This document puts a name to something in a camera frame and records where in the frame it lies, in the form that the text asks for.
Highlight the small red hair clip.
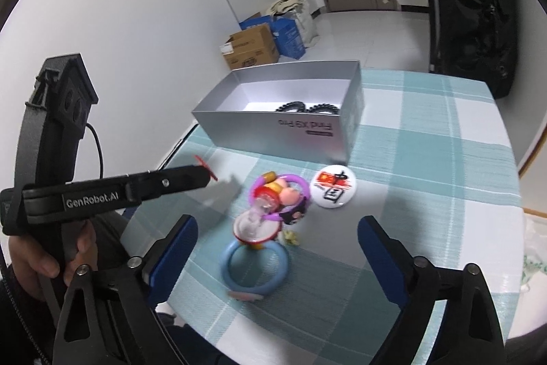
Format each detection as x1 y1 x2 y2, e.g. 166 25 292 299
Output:
195 155 218 182

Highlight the red-rimmed round pin badge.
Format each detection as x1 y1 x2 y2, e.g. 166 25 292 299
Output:
233 210 282 249

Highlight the purple ring bracelet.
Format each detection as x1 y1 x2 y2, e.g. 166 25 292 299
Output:
249 173 310 223

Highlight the black backpack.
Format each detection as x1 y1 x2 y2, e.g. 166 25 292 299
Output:
439 0 518 99

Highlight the white green plastic bag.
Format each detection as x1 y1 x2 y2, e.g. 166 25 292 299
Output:
520 213 547 292

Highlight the small green flower charm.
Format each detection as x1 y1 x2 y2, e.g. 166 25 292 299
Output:
283 230 299 246

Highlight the silver cardboard box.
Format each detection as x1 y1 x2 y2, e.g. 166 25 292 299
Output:
192 60 364 164

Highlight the light blue ring bracelet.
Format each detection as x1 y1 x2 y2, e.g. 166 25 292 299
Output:
218 238 292 302

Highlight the blue cardboard box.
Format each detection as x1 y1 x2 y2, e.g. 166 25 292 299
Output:
239 15 306 60

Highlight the white cloth bag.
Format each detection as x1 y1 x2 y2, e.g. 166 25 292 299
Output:
266 0 319 48

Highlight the white round China badge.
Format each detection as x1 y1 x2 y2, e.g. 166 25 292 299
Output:
310 165 357 209

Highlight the teal plaid tablecloth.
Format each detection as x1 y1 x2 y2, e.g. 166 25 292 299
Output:
122 69 525 364

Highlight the black cable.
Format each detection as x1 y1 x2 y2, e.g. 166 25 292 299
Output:
84 123 106 180

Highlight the brown cardboard box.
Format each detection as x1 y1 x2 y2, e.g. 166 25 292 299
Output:
220 24 279 69

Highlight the person's left hand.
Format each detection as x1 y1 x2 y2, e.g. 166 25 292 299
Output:
8 222 97 299

